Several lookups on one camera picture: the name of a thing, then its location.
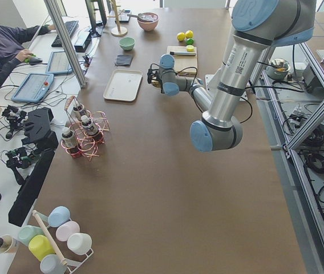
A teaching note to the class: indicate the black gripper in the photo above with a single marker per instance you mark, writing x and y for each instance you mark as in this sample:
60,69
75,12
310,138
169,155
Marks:
157,83

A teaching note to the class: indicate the white round plate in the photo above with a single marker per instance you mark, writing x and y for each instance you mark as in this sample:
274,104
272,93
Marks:
157,85

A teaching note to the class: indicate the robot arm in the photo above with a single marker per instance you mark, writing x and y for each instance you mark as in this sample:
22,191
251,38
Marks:
256,25

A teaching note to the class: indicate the cream rabbit tray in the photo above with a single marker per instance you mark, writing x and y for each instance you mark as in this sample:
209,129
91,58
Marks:
123,85

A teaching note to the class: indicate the steel muddler black tip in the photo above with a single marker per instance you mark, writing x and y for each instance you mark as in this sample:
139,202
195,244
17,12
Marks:
181,53

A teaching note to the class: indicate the bamboo cutting board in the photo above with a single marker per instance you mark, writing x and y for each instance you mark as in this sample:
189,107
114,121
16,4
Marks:
186,64

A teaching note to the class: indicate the grey folded cloth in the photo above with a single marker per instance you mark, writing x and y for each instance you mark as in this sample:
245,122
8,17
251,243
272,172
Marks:
123,60

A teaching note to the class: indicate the mint green bowl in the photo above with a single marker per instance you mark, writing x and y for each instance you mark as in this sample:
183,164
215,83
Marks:
127,43

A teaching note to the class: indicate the half lemon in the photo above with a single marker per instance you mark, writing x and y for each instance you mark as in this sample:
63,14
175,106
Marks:
190,48

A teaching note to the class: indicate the yellow lemon lower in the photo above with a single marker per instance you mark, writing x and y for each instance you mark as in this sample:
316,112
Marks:
180,36

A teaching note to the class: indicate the yellow lemon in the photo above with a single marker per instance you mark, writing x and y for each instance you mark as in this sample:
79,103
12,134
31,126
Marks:
180,36
189,34

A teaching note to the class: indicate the green lime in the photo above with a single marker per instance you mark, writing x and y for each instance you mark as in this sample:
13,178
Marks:
190,41

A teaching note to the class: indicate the pink bowl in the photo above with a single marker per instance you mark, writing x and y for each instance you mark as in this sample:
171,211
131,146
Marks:
147,26

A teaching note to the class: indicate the yellow lemon upper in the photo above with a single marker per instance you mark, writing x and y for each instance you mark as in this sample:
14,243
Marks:
189,34

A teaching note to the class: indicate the wooden cup stand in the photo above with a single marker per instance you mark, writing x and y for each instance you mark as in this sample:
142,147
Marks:
119,30

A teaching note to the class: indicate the clear plastic ice cubes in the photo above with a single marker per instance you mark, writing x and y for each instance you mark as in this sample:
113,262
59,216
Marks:
147,18

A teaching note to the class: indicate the metal ice scoop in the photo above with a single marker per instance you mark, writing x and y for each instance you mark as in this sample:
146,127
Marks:
134,15

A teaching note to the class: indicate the tea bottle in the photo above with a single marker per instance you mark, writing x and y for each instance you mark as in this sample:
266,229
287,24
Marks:
78,111
89,127
69,140

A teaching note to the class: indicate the blue teach pendant far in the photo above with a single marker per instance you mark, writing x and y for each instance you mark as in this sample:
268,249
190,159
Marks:
58,64

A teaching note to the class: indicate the blue teach pendant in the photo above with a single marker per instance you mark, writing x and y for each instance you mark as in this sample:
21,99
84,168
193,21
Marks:
33,88
58,64

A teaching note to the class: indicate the blue teach pendant near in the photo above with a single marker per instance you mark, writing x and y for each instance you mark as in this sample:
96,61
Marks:
33,88

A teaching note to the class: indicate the seated person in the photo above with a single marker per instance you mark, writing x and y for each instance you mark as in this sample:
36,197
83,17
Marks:
12,53

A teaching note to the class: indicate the white cup rack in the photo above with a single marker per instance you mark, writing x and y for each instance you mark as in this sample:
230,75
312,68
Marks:
56,241

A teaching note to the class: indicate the copper wire bottle rack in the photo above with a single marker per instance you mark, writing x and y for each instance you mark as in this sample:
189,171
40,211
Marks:
87,146

